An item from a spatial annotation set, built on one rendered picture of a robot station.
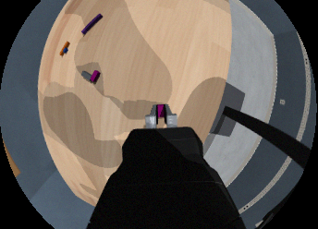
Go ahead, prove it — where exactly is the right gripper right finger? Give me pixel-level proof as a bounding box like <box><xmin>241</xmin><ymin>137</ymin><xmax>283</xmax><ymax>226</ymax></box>
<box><xmin>164</xmin><ymin>103</ymin><xmax>177</xmax><ymax>128</ymax></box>

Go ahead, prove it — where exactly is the purple rod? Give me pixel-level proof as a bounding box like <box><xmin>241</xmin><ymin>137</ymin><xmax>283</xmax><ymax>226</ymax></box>
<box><xmin>82</xmin><ymin>14</ymin><xmax>103</xmax><ymax>35</ymax></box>

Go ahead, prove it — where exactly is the orange rod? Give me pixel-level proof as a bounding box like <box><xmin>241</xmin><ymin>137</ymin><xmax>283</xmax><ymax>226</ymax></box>
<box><xmin>60</xmin><ymin>42</ymin><xmax>70</xmax><ymax>55</ymax></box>

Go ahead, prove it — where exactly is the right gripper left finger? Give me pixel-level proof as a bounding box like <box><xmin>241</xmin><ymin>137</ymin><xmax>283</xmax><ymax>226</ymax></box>
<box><xmin>145</xmin><ymin>105</ymin><xmax>158</xmax><ymax>128</ymax></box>

